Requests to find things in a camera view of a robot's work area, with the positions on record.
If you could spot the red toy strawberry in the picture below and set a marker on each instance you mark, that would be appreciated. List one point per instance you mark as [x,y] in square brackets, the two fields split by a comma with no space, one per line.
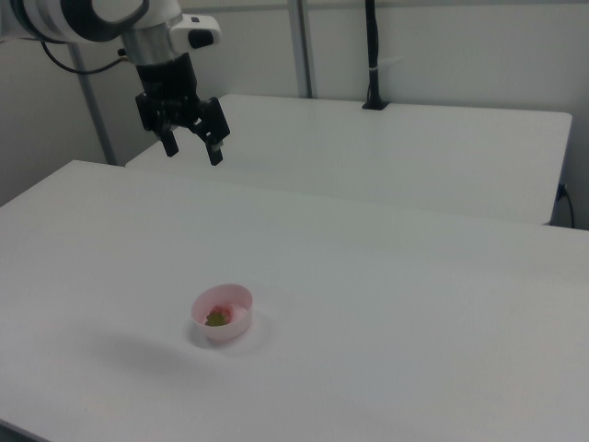
[217,317]

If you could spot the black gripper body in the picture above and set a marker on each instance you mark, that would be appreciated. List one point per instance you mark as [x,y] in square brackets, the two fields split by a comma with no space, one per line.
[168,87]

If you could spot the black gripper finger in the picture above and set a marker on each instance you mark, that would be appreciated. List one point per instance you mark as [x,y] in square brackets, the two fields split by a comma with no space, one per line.
[214,124]
[170,145]

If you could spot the pink plastic bowl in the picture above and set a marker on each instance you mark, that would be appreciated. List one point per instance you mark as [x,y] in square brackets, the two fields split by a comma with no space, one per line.
[230,329]

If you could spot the black table clamp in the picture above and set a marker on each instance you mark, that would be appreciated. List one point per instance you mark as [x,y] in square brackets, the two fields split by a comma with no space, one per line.
[372,46]

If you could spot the grey aluminium frame post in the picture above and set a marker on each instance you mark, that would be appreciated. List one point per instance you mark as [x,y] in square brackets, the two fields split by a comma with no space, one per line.
[94,106]
[303,46]

